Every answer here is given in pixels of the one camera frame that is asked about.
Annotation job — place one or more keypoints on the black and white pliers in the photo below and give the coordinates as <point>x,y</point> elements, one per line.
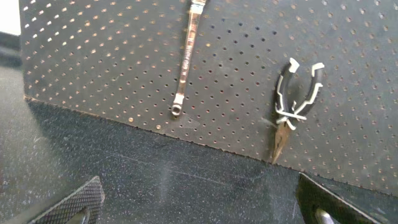
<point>281,140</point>

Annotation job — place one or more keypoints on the wrench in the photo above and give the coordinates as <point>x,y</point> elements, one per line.
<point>186,59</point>

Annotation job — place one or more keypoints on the black pegboard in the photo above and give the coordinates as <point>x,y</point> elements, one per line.
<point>124,62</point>

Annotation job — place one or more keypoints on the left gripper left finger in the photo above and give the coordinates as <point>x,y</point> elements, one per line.
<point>84,202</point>

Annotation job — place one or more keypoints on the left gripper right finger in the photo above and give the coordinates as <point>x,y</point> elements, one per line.
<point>314,199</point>

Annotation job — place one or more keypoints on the metal hook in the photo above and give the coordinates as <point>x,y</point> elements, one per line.
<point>292,114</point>

